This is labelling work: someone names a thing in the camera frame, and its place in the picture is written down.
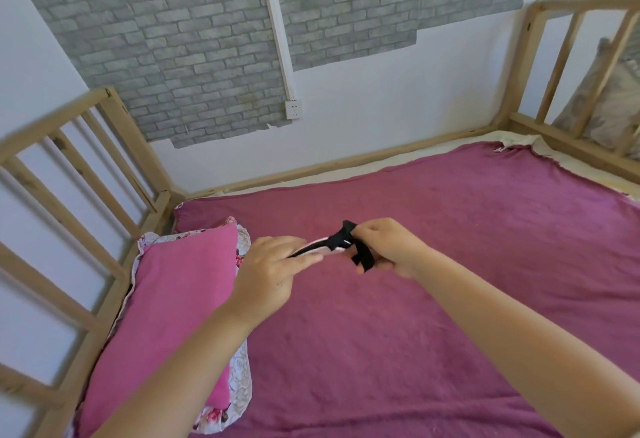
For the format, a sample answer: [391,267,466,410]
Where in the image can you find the black and pink sock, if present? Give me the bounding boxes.
[287,220,377,274]

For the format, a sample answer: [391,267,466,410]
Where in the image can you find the wooden bed frame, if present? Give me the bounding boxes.
[0,0,640,438]

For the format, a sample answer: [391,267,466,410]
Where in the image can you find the grey patterned cushion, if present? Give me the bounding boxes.
[552,37,640,162]

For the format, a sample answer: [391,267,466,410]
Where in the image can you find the floral pillow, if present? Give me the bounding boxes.
[74,216,254,437]

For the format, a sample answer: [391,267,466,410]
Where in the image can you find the person's right hand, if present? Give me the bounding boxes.
[351,217,432,282]

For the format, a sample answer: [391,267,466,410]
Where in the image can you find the person's right forearm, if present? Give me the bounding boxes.
[409,247,640,438]

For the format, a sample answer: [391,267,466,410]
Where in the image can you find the person's left hand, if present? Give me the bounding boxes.
[220,235,326,332]

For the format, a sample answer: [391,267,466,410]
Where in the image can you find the white cable conduit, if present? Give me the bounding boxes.
[255,0,297,103]

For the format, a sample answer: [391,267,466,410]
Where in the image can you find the magenta bed sheet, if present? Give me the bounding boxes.
[172,141,640,438]

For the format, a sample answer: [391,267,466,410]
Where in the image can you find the person's left forearm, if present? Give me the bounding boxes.
[92,302,257,438]

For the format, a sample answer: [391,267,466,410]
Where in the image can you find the pink towel pillow cover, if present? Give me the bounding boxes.
[79,223,241,437]

